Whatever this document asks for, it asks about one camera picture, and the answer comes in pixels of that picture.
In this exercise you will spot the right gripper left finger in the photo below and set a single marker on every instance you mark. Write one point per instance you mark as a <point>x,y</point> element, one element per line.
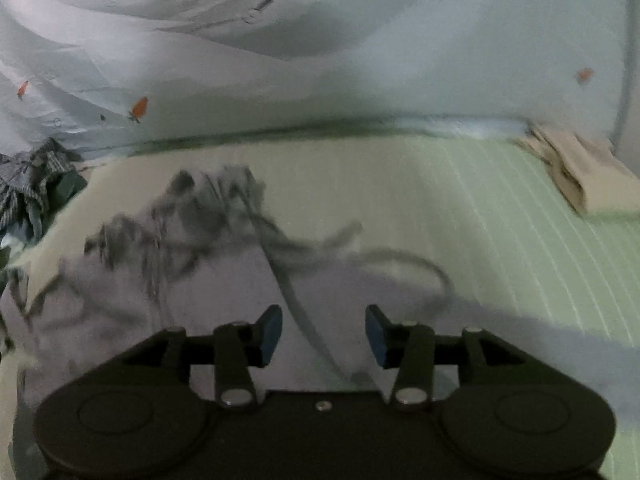
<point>240,346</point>

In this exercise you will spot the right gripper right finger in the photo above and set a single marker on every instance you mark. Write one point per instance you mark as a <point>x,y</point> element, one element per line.
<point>407,347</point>

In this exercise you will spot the grey zip hoodie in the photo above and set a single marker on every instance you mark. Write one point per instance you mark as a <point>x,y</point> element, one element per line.
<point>195,340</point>

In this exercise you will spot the blue denim garment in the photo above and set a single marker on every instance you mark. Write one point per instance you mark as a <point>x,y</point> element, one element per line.
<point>27,213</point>

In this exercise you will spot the folded beige garment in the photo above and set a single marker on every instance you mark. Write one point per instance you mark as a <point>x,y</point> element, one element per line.
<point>585,171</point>

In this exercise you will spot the pale blue carrot-print sheet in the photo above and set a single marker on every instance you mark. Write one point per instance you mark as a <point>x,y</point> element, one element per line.
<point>106,76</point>

